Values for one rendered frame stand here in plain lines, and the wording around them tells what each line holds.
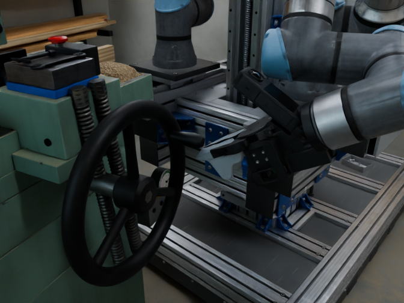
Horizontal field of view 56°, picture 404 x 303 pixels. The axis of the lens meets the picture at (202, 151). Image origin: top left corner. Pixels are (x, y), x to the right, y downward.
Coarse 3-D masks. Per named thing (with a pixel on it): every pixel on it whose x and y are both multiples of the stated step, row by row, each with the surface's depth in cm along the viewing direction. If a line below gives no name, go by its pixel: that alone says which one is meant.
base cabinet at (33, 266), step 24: (96, 216) 80; (24, 240) 64; (48, 240) 69; (96, 240) 82; (0, 264) 61; (24, 264) 65; (48, 264) 70; (0, 288) 62; (24, 288) 66; (48, 288) 71; (72, 288) 77; (96, 288) 85; (120, 288) 94
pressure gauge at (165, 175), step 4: (156, 168) 91; (160, 168) 91; (164, 168) 91; (156, 172) 90; (160, 172) 89; (164, 172) 89; (168, 172) 91; (152, 176) 89; (156, 176) 89; (160, 176) 89; (164, 176) 90; (168, 176) 92; (156, 180) 89; (160, 180) 88; (164, 180) 90; (168, 180) 92; (156, 184) 89; (160, 184) 88; (164, 184) 91
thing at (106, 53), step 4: (108, 44) 98; (100, 48) 94; (104, 48) 94; (108, 48) 96; (112, 48) 97; (100, 52) 93; (104, 52) 95; (108, 52) 96; (112, 52) 97; (100, 56) 94; (104, 56) 95; (108, 56) 96; (112, 56) 98; (100, 60) 94; (104, 60) 95; (108, 60) 97; (112, 60) 98
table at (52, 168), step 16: (144, 80) 86; (128, 96) 81; (144, 96) 87; (0, 128) 59; (0, 144) 56; (16, 144) 59; (0, 160) 57; (16, 160) 58; (32, 160) 56; (48, 160) 56; (64, 160) 56; (0, 176) 57; (48, 176) 56; (64, 176) 56
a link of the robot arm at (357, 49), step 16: (384, 32) 54; (400, 32) 53; (352, 48) 52; (368, 48) 51; (384, 48) 50; (400, 48) 49; (352, 64) 52; (368, 64) 51; (336, 80) 55; (352, 80) 54
